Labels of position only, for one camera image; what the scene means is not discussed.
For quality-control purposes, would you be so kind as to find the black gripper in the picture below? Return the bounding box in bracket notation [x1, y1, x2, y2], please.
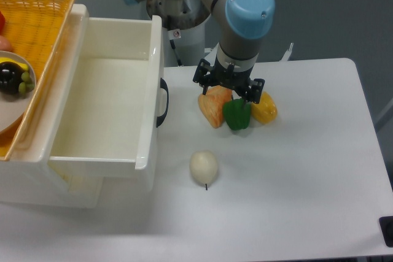
[193, 44, 265, 104]

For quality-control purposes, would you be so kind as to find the white pear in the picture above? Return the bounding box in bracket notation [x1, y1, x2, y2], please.
[189, 150, 219, 191]

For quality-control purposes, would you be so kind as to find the white drawer cabinet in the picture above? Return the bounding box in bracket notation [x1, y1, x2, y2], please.
[1, 4, 154, 208]

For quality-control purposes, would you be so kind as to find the white open drawer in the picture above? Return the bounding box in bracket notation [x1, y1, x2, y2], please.
[49, 16, 168, 182]

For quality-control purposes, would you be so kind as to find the red fruit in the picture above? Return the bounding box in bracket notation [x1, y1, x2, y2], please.
[0, 12, 6, 33]

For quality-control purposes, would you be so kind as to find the yellow lemon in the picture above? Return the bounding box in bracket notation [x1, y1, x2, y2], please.
[251, 91, 278, 125]

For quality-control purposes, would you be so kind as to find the green bell pepper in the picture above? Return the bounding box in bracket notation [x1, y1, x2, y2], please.
[222, 98, 251, 131]

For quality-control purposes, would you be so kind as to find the yellow fruit piece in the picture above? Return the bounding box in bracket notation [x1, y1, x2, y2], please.
[0, 57, 29, 72]

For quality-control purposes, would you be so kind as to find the black mangosteen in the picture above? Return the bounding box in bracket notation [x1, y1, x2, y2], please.
[1, 62, 36, 96]

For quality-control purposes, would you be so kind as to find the yellow woven basket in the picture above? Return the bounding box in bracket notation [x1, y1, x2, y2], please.
[1, 0, 75, 161]

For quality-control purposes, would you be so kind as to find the black table corner fixture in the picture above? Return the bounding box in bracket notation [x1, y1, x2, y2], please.
[379, 216, 393, 248]

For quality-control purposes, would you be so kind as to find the pink peach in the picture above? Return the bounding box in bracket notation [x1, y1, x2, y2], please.
[0, 36, 13, 52]

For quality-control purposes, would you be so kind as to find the white plate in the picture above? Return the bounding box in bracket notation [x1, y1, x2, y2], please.
[1, 51, 37, 133]

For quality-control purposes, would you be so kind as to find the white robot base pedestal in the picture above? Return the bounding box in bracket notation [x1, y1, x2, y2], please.
[146, 0, 210, 67]

